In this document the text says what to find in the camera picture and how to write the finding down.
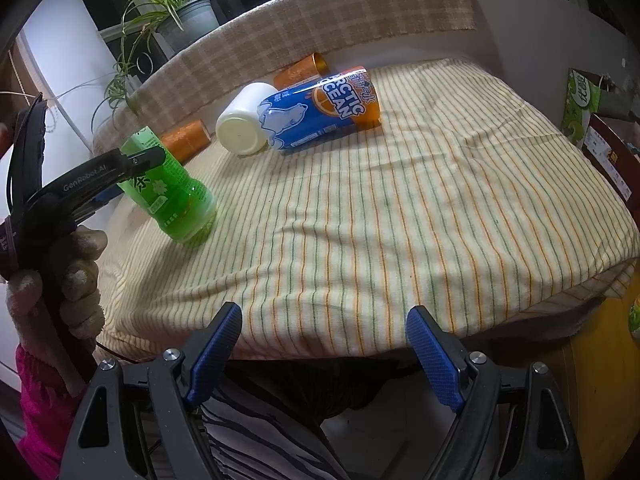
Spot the white paper cup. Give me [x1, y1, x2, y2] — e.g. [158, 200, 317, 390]
[215, 82, 277, 156]

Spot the green snack package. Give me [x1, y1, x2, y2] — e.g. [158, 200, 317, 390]
[561, 68, 608, 148]

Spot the orange patterned paper cup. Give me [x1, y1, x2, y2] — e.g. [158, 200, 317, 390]
[160, 120, 210, 164]

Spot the pink sleeve forearm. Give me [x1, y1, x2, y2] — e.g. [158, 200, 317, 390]
[15, 346, 81, 479]

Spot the grey plant pot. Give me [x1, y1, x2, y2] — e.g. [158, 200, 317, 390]
[157, 0, 219, 53]

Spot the beige plaid blanket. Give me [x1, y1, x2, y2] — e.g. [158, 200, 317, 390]
[92, 0, 476, 154]

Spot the green spider plant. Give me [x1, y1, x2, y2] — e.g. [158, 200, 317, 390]
[89, 0, 227, 131]

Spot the green tea bottle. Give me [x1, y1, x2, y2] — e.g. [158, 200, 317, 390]
[118, 127, 216, 243]

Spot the gloved left hand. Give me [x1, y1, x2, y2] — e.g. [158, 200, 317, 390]
[5, 224, 109, 396]

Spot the striped yellow cloth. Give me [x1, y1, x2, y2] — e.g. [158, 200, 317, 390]
[100, 60, 639, 360]

